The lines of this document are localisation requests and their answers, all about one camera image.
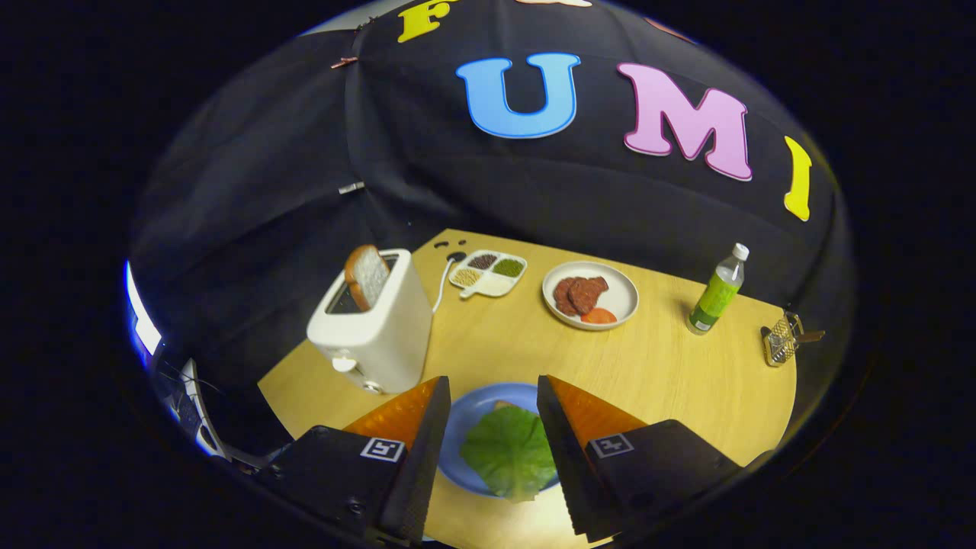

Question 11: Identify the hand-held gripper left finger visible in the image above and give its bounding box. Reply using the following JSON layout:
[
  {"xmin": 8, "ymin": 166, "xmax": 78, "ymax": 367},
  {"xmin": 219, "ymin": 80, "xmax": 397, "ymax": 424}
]
[{"xmin": 259, "ymin": 375, "xmax": 452, "ymax": 544}]

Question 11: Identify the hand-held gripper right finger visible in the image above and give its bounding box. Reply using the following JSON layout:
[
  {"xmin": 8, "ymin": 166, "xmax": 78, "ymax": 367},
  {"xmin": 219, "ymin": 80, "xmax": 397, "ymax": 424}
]
[{"xmin": 536, "ymin": 374, "xmax": 744, "ymax": 544}]

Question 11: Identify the green lettuce leaf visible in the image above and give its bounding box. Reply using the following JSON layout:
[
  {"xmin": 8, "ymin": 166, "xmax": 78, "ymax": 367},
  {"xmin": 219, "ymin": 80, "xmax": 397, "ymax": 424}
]
[{"xmin": 459, "ymin": 406, "xmax": 557, "ymax": 502}]

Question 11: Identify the white bread slice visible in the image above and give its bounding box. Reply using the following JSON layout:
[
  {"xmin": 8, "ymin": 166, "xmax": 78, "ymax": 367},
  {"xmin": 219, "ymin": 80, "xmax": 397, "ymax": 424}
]
[{"xmin": 344, "ymin": 244, "xmax": 391, "ymax": 312}]

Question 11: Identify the blue plate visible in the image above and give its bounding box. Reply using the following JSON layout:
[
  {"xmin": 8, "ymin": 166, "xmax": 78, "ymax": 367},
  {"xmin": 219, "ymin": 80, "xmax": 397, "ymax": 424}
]
[{"xmin": 438, "ymin": 383, "xmax": 561, "ymax": 498}]

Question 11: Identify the white toaster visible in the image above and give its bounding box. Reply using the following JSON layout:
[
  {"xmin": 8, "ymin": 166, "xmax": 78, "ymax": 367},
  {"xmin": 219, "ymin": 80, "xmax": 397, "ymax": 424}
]
[{"xmin": 307, "ymin": 249, "xmax": 434, "ymax": 395}]

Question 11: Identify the white round plate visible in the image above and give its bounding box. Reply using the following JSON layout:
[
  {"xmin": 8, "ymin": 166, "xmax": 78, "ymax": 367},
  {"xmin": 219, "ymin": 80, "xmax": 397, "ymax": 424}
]
[{"xmin": 542, "ymin": 262, "xmax": 640, "ymax": 331}]

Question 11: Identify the white divided dish with beans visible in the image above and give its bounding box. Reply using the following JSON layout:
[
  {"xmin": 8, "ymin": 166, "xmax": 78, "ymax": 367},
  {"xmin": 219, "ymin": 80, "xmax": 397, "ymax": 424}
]
[{"xmin": 448, "ymin": 250, "xmax": 528, "ymax": 299}]

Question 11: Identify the green label plastic bottle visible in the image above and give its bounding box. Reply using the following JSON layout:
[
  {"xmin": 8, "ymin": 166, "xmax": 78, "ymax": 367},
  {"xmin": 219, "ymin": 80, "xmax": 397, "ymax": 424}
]
[{"xmin": 685, "ymin": 243, "xmax": 750, "ymax": 336}]

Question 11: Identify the white toaster cable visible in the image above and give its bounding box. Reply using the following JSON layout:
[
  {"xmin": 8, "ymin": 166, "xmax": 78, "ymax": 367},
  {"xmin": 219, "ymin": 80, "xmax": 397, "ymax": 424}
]
[{"xmin": 432, "ymin": 258, "xmax": 460, "ymax": 315}]

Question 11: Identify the metal wire utensil holder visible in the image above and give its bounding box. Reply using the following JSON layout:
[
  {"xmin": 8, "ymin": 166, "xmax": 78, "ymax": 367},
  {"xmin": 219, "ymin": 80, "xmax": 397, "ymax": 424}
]
[{"xmin": 762, "ymin": 311, "xmax": 805, "ymax": 368}]

